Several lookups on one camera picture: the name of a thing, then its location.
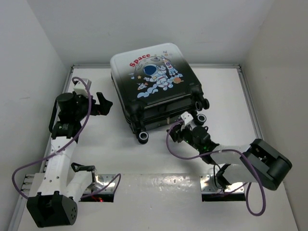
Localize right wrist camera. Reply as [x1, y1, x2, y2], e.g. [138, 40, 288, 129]
[180, 112, 193, 126]

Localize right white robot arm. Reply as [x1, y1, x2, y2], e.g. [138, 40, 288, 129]
[167, 124, 293, 191]

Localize white front board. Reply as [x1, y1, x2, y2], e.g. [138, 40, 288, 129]
[17, 172, 299, 231]

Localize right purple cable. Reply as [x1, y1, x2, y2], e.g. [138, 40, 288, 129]
[166, 121, 267, 216]

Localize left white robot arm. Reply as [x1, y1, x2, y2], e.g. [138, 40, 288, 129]
[26, 91, 113, 228]

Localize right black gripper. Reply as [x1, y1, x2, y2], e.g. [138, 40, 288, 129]
[167, 122, 202, 153]

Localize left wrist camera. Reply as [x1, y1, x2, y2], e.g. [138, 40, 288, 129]
[73, 78, 91, 98]

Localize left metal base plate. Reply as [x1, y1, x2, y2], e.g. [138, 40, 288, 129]
[84, 174, 118, 194]

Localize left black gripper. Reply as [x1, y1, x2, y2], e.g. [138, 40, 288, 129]
[72, 91, 112, 120]

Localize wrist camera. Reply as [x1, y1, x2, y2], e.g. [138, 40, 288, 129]
[73, 78, 91, 98]
[180, 112, 193, 126]

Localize white kids suitcase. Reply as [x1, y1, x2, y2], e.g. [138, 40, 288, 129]
[110, 43, 209, 144]

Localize metal base plate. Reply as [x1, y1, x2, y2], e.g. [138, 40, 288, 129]
[84, 174, 118, 194]
[199, 174, 244, 194]

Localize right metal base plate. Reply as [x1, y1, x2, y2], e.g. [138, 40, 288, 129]
[199, 174, 244, 194]

